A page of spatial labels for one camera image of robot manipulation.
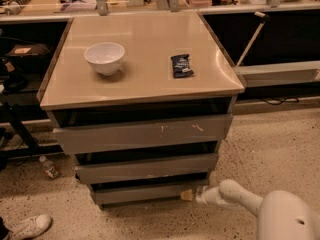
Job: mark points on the grey bottom drawer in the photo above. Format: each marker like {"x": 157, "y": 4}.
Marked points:
{"x": 144, "y": 193}

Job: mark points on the dark blue snack packet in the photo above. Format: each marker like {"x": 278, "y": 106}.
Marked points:
{"x": 181, "y": 66}

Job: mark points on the grey drawer cabinet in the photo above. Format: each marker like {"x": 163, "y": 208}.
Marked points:
{"x": 144, "y": 88}

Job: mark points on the grey middle drawer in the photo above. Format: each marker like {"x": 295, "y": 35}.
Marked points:
{"x": 146, "y": 169}

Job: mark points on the grey top drawer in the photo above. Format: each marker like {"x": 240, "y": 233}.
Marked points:
{"x": 142, "y": 134}

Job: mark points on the black bag with label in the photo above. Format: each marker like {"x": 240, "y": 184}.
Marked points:
{"x": 29, "y": 55}

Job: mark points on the white sneaker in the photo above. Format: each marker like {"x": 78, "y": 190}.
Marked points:
{"x": 26, "y": 229}

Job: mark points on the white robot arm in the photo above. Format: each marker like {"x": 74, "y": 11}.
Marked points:
{"x": 280, "y": 215}

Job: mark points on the white ceramic bowl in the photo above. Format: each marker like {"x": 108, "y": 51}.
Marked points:
{"x": 105, "y": 58}

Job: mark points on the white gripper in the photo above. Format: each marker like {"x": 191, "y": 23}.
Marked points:
{"x": 201, "y": 195}

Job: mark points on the grey drawer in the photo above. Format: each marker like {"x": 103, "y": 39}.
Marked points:
{"x": 146, "y": 169}
{"x": 144, "y": 193}
{"x": 142, "y": 134}

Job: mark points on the plastic water bottle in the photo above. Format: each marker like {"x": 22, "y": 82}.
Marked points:
{"x": 49, "y": 167}

